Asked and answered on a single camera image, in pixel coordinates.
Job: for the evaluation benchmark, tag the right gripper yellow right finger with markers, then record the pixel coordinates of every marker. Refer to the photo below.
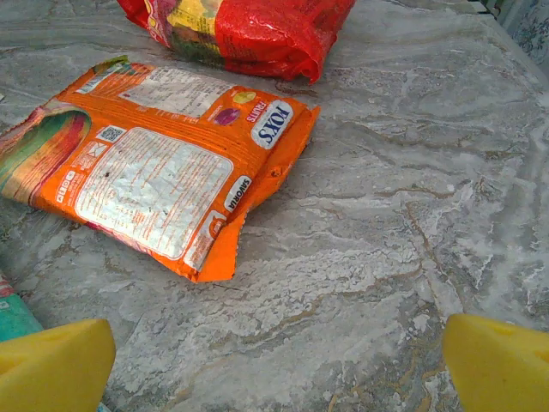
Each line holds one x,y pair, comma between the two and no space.
502,369

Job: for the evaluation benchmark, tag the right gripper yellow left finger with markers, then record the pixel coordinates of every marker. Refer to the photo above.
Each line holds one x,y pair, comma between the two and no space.
56,369

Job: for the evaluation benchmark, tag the teal snack packet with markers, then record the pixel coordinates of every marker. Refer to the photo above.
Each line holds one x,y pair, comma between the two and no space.
15,317

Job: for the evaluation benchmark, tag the orange Fox's candy packet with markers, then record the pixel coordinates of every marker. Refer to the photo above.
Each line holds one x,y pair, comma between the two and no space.
171,141

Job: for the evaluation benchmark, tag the red snack bag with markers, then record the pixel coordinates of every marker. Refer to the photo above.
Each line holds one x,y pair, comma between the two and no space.
266,38

